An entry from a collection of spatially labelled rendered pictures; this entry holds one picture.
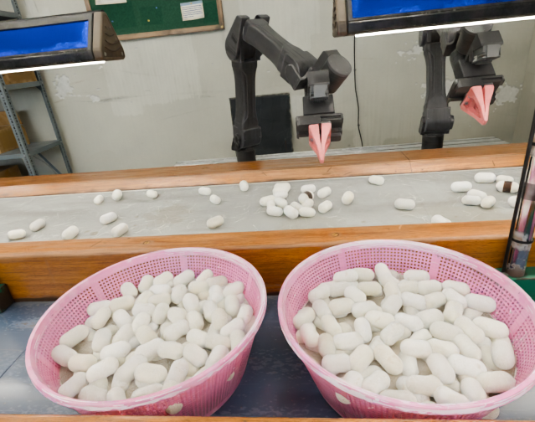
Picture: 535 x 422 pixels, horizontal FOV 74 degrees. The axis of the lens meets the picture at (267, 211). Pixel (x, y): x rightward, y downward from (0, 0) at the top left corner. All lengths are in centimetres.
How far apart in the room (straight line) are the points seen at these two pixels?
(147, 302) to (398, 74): 256
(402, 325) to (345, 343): 7
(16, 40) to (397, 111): 251
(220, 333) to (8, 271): 42
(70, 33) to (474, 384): 69
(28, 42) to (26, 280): 38
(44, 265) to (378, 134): 253
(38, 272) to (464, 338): 62
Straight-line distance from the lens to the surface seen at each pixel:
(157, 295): 51
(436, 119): 121
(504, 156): 99
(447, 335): 44
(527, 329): 46
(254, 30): 101
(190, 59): 281
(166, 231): 70
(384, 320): 44
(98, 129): 313
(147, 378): 42
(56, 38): 69
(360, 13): 58
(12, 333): 69
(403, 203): 70
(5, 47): 74
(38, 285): 72
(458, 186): 79
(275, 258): 55
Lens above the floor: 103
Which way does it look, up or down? 24 degrees down
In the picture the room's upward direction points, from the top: 6 degrees counter-clockwise
